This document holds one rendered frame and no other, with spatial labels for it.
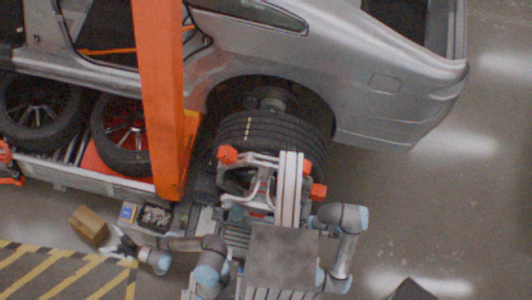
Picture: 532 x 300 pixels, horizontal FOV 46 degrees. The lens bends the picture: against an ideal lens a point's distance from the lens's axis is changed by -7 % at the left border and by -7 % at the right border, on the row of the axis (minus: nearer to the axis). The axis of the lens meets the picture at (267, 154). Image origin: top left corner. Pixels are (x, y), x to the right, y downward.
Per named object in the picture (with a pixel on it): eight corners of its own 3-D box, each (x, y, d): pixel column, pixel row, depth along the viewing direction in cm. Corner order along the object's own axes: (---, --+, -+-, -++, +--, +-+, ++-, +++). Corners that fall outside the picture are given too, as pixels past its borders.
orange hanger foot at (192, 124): (206, 110, 442) (207, 82, 411) (187, 180, 418) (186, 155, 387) (182, 105, 442) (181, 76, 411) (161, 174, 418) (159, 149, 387)
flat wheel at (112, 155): (185, 92, 476) (185, 74, 455) (189, 176, 446) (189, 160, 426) (95, 98, 467) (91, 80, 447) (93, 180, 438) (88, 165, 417)
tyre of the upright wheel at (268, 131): (256, 170, 440) (346, 160, 405) (248, 202, 429) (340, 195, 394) (197, 117, 393) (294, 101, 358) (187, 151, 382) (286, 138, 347)
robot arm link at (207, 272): (223, 286, 348) (227, 253, 299) (214, 310, 341) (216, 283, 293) (202, 278, 349) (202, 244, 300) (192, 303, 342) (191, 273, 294)
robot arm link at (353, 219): (319, 282, 356) (341, 197, 331) (347, 285, 356) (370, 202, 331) (320, 295, 345) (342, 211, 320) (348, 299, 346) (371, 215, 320)
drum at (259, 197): (275, 184, 393) (277, 174, 381) (268, 216, 384) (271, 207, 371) (252, 178, 393) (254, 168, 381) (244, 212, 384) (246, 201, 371)
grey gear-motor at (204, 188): (230, 160, 476) (233, 138, 445) (217, 215, 456) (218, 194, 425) (205, 156, 476) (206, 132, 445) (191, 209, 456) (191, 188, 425)
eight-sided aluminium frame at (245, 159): (304, 204, 411) (318, 166, 363) (302, 215, 408) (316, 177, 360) (218, 186, 411) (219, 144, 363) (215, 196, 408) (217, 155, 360)
